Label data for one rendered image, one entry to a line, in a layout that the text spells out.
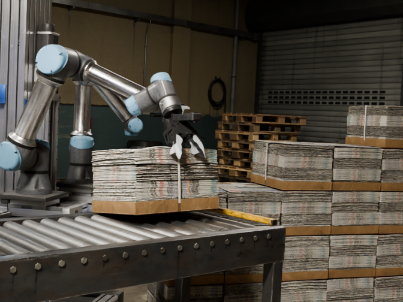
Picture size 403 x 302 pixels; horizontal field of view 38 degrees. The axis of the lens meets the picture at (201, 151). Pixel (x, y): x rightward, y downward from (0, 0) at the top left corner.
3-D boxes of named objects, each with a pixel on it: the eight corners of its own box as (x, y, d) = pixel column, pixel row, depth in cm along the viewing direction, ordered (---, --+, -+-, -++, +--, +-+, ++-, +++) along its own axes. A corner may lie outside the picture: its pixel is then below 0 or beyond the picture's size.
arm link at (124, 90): (65, 72, 252) (162, 120, 238) (51, 70, 241) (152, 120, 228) (75, 47, 250) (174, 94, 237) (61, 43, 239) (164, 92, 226)
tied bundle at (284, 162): (249, 182, 330) (252, 141, 329) (296, 183, 340) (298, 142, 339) (280, 191, 294) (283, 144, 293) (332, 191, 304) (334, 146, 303)
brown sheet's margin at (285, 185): (250, 181, 330) (250, 173, 330) (296, 181, 340) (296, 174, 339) (281, 189, 294) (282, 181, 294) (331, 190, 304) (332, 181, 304)
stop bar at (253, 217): (200, 207, 247) (200, 202, 247) (277, 225, 214) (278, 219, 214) (194, 207, 245) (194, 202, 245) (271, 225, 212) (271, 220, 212)
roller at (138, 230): (99, 226, 219) (99, 213, 219) (177, 252, 184) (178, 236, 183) (87, 227, 216) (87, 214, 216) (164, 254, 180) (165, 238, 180)
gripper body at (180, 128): (183, 147, 216) (173, 118, 220) (196, 134, 210) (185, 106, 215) (167, 147, 211) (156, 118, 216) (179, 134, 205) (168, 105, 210)
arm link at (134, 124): (87, 48, 293) (150, 124, 303) (86, 50, 304) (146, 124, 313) (68, 63, 291) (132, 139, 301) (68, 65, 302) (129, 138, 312)
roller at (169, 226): (131, 216, 228) (123, 208, 226) (211, 239, 193) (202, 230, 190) (123, 227, 226) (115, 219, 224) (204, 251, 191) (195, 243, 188)
